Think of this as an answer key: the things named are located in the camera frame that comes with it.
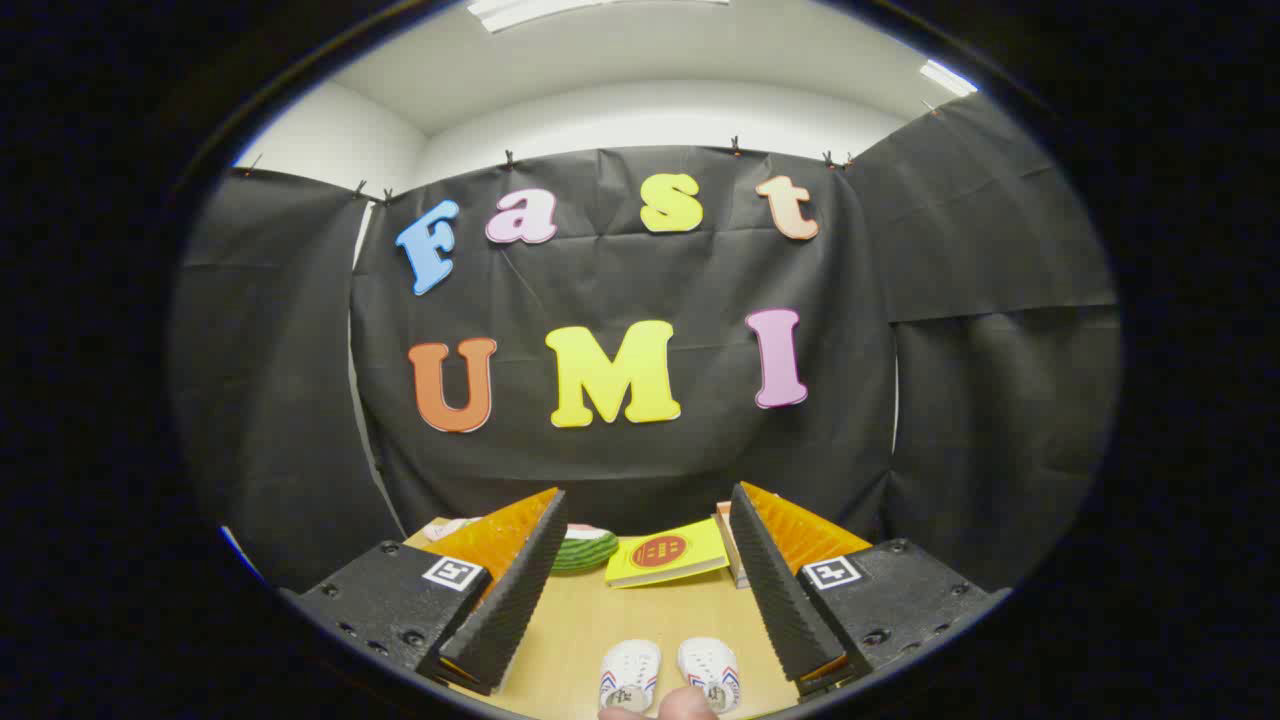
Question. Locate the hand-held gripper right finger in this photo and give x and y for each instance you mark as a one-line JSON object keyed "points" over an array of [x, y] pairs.
{"points": [[775, 600]]}

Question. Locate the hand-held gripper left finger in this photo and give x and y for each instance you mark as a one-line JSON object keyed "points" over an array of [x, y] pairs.
{"points": [[515, 600]]}

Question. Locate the white canvas shoe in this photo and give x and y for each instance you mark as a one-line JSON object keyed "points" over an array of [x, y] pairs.
{"points": [[630, 675], [708, 672]]}

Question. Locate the watermelon slice plush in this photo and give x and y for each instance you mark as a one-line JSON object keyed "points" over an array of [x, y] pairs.
{"points": [[588, 550]]}

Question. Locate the pink and green plush toy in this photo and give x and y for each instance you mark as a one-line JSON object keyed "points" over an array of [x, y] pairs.
{"points": [[445, 528]]}

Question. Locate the yellow book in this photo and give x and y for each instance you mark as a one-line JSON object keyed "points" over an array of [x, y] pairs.
{"points": [[665, 555]]}

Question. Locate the small ceiling light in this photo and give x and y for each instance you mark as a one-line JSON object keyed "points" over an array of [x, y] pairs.
{"points": [[948, 77]]}

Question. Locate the long ceiling light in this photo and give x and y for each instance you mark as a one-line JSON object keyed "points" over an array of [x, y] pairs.
{"points": [[560, 10]]}

